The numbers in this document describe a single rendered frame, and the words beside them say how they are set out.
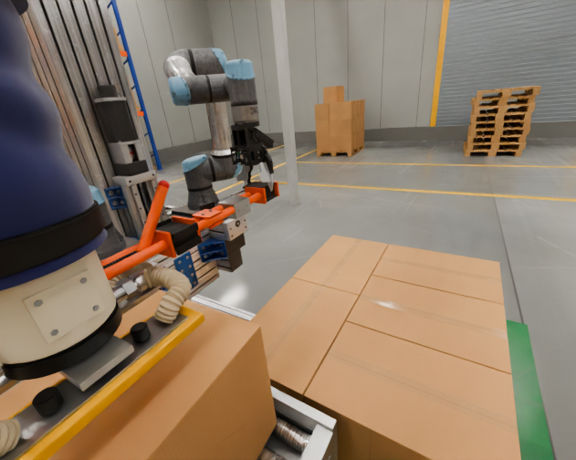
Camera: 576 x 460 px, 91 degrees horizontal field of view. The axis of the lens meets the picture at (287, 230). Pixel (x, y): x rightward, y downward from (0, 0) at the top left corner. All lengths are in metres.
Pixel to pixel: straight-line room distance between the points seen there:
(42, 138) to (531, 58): 9.96
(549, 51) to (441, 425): 9.56
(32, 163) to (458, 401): 1.19
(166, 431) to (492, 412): 0.93
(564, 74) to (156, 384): 10.10
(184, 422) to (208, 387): 0.07
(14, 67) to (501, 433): 1.30
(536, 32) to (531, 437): 9.21
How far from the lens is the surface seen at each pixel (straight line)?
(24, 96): 0.47
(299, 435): 1.04
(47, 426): 0.54
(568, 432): 2.00
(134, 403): 0.71
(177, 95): 0.92
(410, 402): 1.13
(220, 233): 1.34
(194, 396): 0.67
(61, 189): 0.47
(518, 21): 10.10
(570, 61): 10.19
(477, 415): 1.17
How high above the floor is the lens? 1.46
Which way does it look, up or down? 24 degrees down
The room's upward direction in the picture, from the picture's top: 6 degrees counter-clockwise
